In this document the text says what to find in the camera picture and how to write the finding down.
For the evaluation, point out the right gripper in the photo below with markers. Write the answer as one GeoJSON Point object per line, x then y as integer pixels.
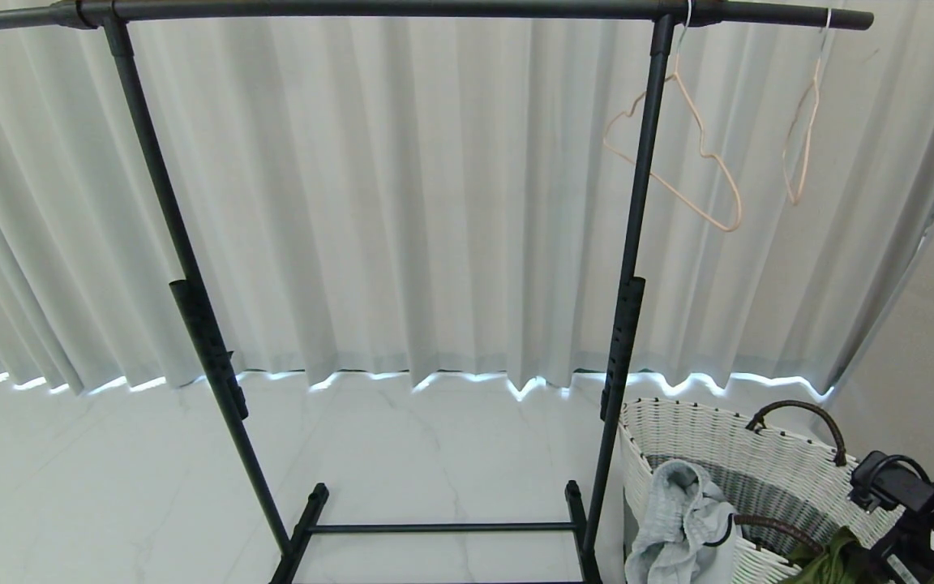
{"type": "Point", "coordinates": [909, 556]}

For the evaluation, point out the green printed garment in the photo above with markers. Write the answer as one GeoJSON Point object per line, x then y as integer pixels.
{"type": "Point", "coordinates": [836, 560]}

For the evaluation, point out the pink clothes hanger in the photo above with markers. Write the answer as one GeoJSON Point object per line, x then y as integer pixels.
{"type": "Point", "coordinates": [814, 89]}
{"type": "Point", "coordinates": [685, 104]}

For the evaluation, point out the white laundry basket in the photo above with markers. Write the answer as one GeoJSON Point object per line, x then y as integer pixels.
{"type": "Point", "coordinates": [759, 454]}

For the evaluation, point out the black clothes rack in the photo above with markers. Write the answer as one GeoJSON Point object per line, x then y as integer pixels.
{"type": "Point", "coordinates": [394, 10]}

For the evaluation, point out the pale grey garment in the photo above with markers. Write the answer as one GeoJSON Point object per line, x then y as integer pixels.
{"type": "Point", "coordinates": [670, 519]}

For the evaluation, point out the white curtain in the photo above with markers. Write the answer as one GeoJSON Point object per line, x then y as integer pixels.
{"type": "Point", "coordinates": [434, 203]}

